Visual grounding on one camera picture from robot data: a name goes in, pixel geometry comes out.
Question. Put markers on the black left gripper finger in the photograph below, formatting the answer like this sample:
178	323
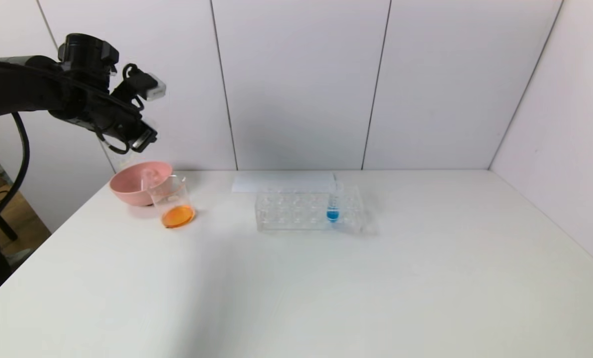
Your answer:
145	138

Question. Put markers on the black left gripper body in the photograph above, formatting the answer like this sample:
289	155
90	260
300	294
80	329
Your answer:
144	138

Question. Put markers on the test tube with red pigment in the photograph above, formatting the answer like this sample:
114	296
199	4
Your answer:
151	176

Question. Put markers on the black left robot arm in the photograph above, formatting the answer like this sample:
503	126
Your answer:
33	84

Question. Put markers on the clear glass beaker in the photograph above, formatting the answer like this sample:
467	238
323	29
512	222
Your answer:
178	216

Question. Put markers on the clear acrylic test tube rack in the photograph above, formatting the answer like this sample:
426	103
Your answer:
296	214

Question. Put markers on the test tube with blue pigment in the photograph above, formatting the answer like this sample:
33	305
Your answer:
332	214

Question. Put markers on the pink plastic bowl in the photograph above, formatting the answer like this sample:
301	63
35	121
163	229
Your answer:
127	189

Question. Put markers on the white paper sheet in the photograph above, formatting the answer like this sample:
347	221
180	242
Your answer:
249	183

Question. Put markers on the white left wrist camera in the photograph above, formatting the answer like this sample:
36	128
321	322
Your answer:
152	85

